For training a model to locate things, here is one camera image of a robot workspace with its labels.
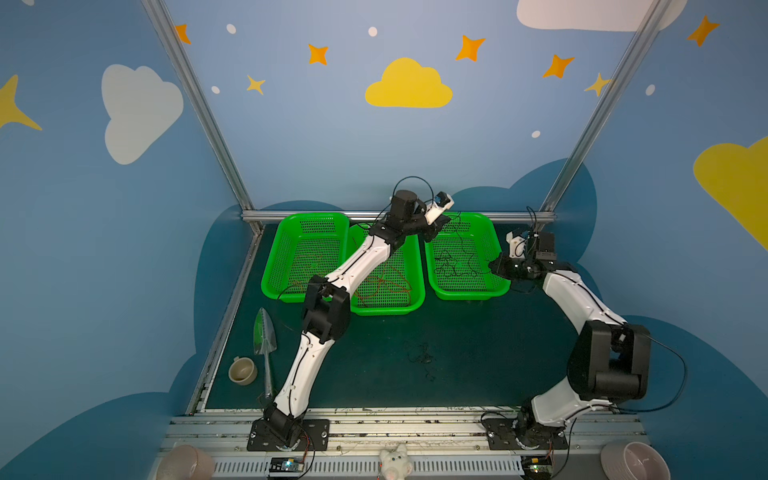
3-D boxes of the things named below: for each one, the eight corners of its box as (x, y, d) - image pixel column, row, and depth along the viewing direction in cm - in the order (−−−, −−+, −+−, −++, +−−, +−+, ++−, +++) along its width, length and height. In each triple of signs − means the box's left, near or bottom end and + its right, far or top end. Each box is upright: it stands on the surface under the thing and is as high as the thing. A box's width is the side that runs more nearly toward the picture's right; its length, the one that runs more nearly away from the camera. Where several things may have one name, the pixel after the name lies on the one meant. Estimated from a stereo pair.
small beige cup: (229, 385, 82) (224, 381, 79) (237, 360, 87) (232, 356, 84) (254, 385, 82) (249, 381, 80) (261, 361, 87) (256, 356, 84)
